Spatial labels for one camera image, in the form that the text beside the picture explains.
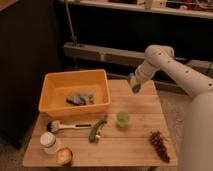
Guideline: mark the grey crumpled cloth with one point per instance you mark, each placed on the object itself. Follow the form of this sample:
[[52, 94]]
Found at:
[[79, 99]]

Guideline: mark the halved apple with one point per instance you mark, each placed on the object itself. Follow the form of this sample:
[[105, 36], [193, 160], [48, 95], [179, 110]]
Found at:
[[64, 156]]

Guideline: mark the white handled dish brush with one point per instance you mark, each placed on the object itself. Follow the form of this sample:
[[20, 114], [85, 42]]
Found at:
[[56, 125]]

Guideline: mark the grey metal shelf rail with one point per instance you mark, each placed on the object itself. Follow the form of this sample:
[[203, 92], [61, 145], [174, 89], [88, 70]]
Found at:
[[123, 57]]

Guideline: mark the green plastic cup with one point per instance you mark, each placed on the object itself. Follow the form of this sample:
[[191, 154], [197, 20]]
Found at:
[[122, 119]]

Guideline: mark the grey metal pole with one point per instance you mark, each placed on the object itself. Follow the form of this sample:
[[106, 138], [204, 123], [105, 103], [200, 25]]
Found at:
[[73, 37]]

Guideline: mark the upper shelf with clutter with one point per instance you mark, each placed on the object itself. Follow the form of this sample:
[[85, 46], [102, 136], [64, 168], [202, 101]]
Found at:
[[149, 6]]

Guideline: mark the white lidded jar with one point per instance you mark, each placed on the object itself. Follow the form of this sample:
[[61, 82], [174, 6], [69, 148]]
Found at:
[[50, 143]]

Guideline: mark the green dish sponge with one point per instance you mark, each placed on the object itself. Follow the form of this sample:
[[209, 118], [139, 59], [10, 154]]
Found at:
[[134, 89]]

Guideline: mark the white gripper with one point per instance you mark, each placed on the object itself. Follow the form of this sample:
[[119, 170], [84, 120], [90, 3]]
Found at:
[[133, 81]]

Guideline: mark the yellow plastic tray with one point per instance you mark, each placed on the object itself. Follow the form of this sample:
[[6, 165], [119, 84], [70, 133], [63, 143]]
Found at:
[[58, 86]]

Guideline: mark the brown dried grape bunch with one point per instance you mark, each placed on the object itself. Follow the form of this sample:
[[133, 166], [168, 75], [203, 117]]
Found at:
[[157, 141]]

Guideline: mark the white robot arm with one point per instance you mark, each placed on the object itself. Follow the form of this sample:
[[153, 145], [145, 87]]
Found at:
[[196, 148]]

